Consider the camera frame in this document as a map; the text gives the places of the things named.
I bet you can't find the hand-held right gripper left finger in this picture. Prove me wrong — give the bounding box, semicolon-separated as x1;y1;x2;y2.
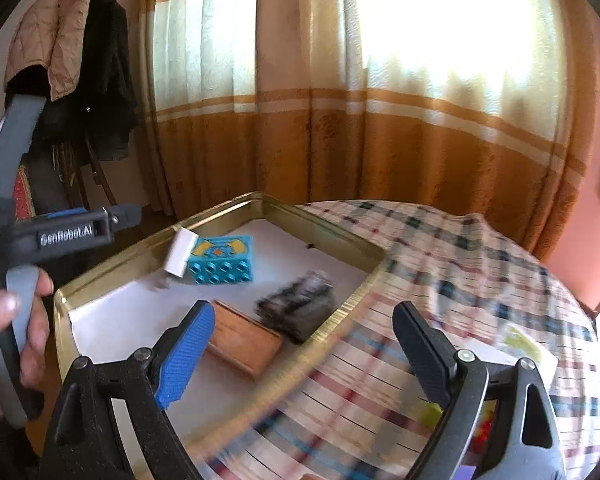
39;300;217;480

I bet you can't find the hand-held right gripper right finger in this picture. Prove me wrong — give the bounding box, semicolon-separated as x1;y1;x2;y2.
392;301;566;480

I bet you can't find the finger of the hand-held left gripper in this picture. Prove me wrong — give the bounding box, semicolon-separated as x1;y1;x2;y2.
102;204;143;233
45;207;91;221

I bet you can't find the wooden comb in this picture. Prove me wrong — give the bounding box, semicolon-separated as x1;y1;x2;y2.
205;300;284;380

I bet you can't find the white charger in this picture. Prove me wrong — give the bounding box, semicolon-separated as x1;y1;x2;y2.
162;227;199;278

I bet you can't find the blue printed toy brick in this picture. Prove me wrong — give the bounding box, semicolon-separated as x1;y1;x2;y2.
187;235;256;286

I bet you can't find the red toy brick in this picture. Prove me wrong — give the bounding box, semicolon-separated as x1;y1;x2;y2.
472;400;498;458

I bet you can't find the clear plastic box green label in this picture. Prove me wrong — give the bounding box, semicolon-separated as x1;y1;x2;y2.
497;322;561;381

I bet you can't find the grey sequin coin purse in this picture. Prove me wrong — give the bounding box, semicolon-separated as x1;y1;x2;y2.
255;270;336;345

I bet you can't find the golden patterned tin box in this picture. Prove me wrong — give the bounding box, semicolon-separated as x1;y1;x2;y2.
52;191;388;480

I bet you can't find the wooden chair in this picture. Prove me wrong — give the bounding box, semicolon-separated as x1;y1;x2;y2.
50;137;118;211

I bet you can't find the red patterned cloth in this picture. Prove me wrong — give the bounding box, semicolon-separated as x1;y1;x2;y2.
12;167;35;218

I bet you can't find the white paper liner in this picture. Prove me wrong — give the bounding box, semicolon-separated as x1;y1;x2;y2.
67;220;368;461

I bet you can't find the plaid tablecloth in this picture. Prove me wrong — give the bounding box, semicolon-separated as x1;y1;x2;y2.
200;200;600;480

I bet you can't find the black coat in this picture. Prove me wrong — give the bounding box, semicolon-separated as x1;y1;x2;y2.
5;0;141;163

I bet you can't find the beige quilted jacket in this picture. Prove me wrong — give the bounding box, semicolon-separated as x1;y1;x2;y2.
4;0;92;103

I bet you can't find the orange and cream curtain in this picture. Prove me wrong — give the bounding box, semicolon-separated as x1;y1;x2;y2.
137;0;600;261

